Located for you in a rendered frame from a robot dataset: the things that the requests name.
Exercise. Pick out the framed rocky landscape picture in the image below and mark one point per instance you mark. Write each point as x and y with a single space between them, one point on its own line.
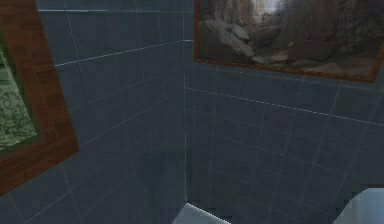
283 36

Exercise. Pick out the wood framed green picture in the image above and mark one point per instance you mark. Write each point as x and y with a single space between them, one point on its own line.
36 83

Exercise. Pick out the white toilet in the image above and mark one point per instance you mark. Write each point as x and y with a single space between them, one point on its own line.
363 208

